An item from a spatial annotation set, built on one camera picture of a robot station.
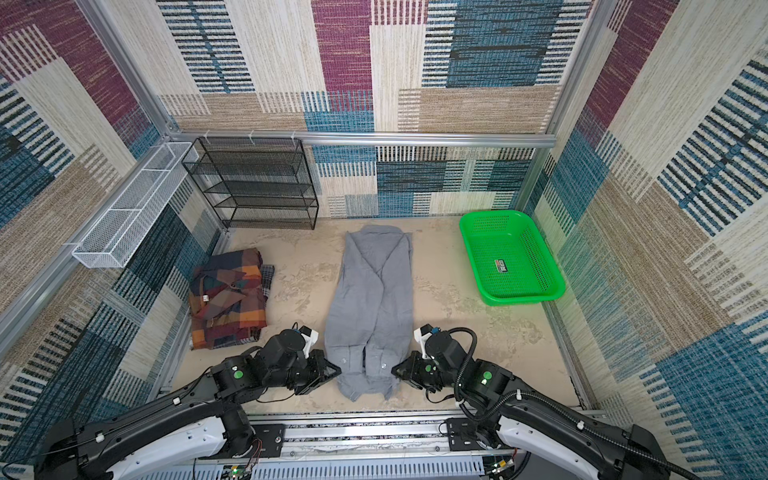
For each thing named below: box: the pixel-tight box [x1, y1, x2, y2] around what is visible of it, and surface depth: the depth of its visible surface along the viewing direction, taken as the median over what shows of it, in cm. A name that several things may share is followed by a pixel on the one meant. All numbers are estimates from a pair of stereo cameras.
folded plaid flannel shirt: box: [189, 248, 267, 350], surface depth 91 cm
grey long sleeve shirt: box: [325, 225, 415, 402], surface depth 96 cm
